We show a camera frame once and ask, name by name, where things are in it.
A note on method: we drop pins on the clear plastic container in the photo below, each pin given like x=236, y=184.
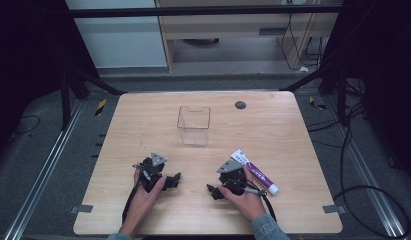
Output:
x=194, y=126

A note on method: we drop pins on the aluminium floor rail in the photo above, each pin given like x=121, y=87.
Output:
x=366, y=166
x=43, y=173

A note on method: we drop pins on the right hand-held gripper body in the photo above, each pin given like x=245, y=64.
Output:
x=233, y=176

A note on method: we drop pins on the grey metal table bracket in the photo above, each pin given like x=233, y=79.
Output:
x=333, y=209
x=81, y=209

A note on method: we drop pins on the wooden desk with drawer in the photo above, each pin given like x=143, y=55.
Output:
x=226, y=28

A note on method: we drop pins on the white and purple toothpaste tube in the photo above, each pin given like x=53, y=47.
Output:
x=256, y=171

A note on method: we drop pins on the yellow and black tape strip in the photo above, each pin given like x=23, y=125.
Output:
x=100, y=107
x=317, y=103

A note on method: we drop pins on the black horizontal frame bar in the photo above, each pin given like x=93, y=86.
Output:
x=193, y=11

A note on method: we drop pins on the black metal stand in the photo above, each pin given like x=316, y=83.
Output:
x=65, y=100
x=339, y=86

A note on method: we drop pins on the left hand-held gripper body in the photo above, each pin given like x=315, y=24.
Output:
x=149, y=173

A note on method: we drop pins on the grey round table grommet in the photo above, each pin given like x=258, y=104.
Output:
x=240, y=105

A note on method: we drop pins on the person's left hand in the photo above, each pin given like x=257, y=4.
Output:
x=143, y=203

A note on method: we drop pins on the person's right hand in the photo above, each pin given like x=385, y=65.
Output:
x=247, y=203

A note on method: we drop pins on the white cabinet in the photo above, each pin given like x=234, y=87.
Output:
x=123, y=40

